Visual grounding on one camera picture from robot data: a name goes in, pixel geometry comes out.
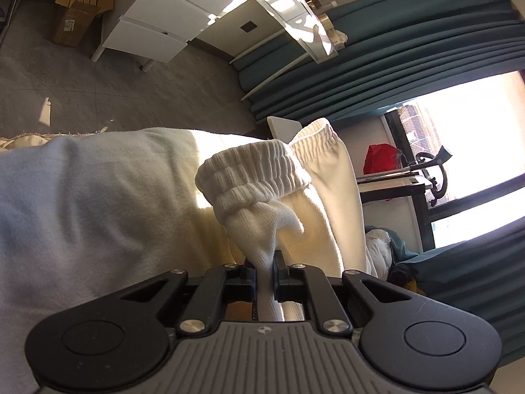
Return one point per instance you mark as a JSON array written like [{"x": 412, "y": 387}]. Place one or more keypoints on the white appliance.
[{"x": 393, "y": 184}]

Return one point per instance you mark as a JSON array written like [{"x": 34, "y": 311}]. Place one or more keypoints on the yellow garment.
[{"x": 415, "y": 287}]

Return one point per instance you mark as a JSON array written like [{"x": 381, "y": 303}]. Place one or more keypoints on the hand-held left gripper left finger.
[{"x": 248, "y": 280}]

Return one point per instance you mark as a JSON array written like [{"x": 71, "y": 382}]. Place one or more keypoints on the window with dark frame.
[{"x": 471, "y": 131}]

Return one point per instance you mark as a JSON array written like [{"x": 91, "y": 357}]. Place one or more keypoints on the beige shaggy rug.
[{"x": 24, "y": 141}]

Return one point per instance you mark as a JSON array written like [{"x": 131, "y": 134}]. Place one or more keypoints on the black garment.
[{"x": 402, "y": 273}]

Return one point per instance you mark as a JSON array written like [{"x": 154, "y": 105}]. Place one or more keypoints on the white desk with drawers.
[{"x": 172, "y": 12}]

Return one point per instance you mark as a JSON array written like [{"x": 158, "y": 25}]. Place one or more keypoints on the pastel duvet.
[{"x": 82, "y": 221}]

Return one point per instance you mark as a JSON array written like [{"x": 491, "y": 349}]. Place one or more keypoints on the cardboard box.
[{"x": 78, "y": 12}]

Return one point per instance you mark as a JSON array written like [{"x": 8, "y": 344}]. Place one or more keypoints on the white flat board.
[{"x": 283, "y": 128}]

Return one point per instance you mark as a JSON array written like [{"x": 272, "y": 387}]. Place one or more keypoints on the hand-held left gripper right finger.
[{"x": 281, "y": 275}]

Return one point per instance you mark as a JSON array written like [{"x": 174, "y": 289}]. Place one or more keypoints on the row of small bottles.
[{"x": 328, "y": 20}]

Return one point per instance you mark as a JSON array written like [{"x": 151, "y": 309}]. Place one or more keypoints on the dark wall socket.
[{"x": 247, "y": 27}]

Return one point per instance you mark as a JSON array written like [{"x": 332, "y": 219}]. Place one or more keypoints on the white paper scrap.
[{"x": 45, "y": 111}]

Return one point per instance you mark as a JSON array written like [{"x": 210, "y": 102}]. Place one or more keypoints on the red bag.
[{"x": 381, "y": 159}]

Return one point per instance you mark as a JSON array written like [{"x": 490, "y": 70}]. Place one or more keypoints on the white sweatpants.
[{"x": 254, "y": 180}]

